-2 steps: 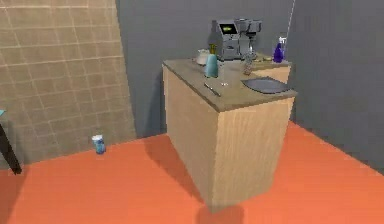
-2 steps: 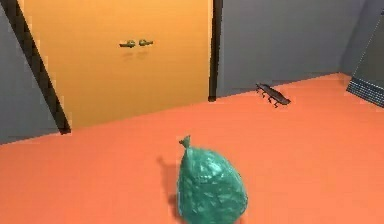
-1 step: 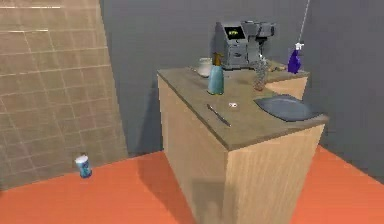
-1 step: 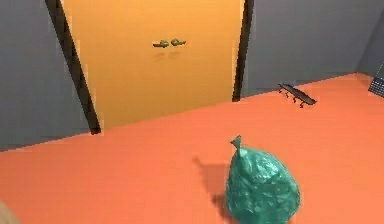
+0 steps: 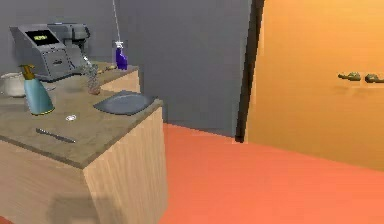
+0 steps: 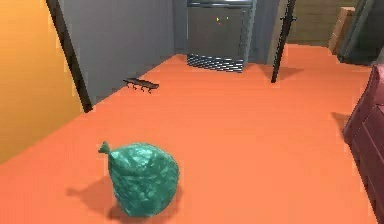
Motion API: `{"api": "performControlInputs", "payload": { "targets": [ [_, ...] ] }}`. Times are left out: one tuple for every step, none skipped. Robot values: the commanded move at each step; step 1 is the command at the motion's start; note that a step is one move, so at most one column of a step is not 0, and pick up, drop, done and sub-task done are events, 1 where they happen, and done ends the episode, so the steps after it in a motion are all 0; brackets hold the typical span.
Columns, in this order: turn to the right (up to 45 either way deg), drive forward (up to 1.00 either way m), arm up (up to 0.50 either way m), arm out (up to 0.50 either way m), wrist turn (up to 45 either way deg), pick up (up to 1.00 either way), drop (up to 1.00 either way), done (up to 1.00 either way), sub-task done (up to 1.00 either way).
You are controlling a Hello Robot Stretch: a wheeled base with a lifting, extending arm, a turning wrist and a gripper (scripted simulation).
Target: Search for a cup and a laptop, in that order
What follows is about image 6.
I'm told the black skateboard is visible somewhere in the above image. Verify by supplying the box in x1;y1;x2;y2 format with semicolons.
122;77;160;95

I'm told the tan cardboard box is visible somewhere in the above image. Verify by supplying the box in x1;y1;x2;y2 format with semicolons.
328;6;356;56

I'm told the black room door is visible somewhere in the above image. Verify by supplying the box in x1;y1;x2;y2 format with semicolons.
270;0;297;84

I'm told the black door frame post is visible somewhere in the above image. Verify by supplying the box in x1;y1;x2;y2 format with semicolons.
45;0;94;114

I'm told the green tied garbage bag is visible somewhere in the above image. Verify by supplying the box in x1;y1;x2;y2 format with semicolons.
97;140;181;219

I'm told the dark red chest of drawers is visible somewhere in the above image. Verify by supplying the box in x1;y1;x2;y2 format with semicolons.
342;64;384;224

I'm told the dark green leaning panel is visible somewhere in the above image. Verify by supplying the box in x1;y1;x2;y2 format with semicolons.
336;0;384;66

